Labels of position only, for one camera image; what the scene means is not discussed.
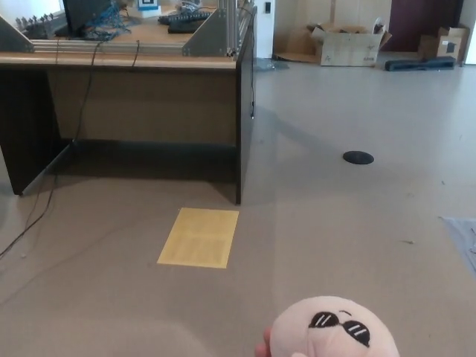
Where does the person's bare hand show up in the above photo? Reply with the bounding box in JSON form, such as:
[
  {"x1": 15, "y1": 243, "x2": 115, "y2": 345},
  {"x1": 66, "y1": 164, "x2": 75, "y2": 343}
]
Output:
[{"x1": 254, "y1": 327, "x2": 274, "y2": 357}]

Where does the pink plush dumpling with sunglasses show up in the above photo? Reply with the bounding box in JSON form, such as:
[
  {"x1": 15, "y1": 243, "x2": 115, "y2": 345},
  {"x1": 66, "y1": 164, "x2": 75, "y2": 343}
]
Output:
[{"x1": 268, "y1": 295, "x2": 401, "y2": 357}]

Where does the yellow flat floor sheet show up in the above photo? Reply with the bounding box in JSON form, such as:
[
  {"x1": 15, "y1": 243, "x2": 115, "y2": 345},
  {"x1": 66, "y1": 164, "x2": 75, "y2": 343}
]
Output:
[{"x1": 156, "y1": 208, "x2": 240, "y2": 268}]

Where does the black round floor cap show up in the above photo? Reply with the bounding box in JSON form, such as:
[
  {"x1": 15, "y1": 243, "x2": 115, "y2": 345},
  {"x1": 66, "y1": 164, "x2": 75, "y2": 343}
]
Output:
[{"x1": 342, "y1": 150, "x2": 375, "y2": 164}]

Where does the wooden desk with dark sides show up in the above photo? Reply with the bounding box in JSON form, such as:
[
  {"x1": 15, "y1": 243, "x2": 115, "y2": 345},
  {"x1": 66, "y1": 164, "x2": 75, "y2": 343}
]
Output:
[{"x1": 0, "y1": 3, "x2": 258, "y2": 205}]

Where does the crumpled clear plastic bag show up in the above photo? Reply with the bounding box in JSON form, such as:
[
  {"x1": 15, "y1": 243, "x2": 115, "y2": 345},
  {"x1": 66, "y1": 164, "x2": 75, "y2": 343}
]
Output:
[{"x1": 256, "y1": 57, "x2": 290, "y2": 71}]

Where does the large open cardboard box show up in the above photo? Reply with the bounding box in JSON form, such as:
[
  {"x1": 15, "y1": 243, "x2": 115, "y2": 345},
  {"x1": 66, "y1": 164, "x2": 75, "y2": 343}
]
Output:
[{"x1": 306, "y1": 22, "x2": 393, "y2": 68}]

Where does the flat black device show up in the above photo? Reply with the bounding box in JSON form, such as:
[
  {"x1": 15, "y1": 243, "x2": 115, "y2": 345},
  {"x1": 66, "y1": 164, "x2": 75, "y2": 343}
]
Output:
[{"x1": 167, "y1": 20, "x2": 209, "y2": 34}]

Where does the black keyboard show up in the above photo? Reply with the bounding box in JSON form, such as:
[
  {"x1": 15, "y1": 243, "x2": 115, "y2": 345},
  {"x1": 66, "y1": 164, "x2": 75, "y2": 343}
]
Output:
[{"x1": 158, "y1": 12, "x2": 211, "y2": 24}]

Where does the small cardboard box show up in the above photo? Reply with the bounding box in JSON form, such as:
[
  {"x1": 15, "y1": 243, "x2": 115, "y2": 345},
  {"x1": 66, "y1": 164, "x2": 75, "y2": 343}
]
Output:
[{"x1": 418, "y1": 25, "x2": 470, "y2": 63}]

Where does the white box with blue print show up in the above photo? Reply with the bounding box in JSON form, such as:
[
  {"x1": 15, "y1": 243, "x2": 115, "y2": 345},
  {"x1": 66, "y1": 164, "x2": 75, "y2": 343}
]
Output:
[{"x1": 135, "y1": 0, "x2": 161, "y2": 18}]

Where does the dark purple door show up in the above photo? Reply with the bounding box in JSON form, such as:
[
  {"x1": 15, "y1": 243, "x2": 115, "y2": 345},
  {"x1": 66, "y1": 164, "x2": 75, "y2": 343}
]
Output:
[{"x1": 388, "y1": 0, "x2": 462, "y2": 52}]

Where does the black monitor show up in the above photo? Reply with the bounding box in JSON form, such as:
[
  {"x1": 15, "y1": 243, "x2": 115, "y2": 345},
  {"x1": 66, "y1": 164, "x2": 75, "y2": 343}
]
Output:
[{"x1": 54, "y1": 0, "x2": 123, "y2": 37}]

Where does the row of small black parts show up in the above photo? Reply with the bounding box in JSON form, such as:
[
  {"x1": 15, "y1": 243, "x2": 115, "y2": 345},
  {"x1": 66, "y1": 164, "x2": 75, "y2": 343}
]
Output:
[{"x1": 15, "y1": 13, "x2": 55, "y2": 38}]

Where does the black cable with plug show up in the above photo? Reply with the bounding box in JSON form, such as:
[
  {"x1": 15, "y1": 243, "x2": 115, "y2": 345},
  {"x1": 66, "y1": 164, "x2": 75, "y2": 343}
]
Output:
[{"x1": 237, "y1": 0, "x2": 257, "y2": 120}]

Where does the aluminium profile frame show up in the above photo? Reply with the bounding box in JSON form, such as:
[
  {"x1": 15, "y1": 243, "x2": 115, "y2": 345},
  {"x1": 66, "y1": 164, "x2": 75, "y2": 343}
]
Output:
[{"x1": 0, "y1": 0, "x2": 257, "y2": 59}]

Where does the long thin black cable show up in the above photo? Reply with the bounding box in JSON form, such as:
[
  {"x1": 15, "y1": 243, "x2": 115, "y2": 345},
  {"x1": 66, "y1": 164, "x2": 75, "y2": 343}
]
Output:
[{"x1": 0, "y1": 40, "x2": 103, "y2": 260}]

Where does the blue cable tangle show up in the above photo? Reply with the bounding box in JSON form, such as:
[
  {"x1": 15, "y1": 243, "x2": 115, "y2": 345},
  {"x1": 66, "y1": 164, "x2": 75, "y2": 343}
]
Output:
[{"x1": 83, "y1": 0, "x2": 135, "y2": 40}]

